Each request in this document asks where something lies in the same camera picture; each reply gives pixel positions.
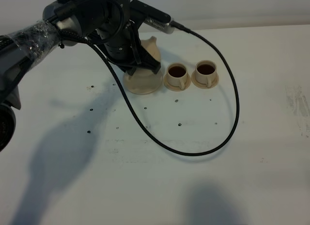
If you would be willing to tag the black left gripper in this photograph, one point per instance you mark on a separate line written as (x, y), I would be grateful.
(125, 50)

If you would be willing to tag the beige ceramic teapot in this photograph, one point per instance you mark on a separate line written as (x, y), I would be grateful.
(150, 55)

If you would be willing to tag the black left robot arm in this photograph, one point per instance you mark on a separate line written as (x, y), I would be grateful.
(110, 25)

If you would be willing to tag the large beige teapot saucer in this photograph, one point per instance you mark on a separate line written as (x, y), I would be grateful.
(143, 81)

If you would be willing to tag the left beige teacup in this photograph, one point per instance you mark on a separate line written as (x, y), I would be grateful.
(177, 69)

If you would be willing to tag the beige teacup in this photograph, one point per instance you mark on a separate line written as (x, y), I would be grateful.
(177, 69)
(206, 73)

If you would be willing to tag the left teacup saucer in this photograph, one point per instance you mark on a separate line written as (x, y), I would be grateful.
(177, 84)

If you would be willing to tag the teacup saucer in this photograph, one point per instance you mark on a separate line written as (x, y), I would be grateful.
(177, 84)
(197, 82)

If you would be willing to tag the right teacup saucer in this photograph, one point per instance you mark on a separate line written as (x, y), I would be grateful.
(197, 82)

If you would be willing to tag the right beige teacup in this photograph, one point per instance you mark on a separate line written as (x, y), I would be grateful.
(206, 73)

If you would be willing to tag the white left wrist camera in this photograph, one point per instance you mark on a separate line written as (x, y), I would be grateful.
(150, 16)

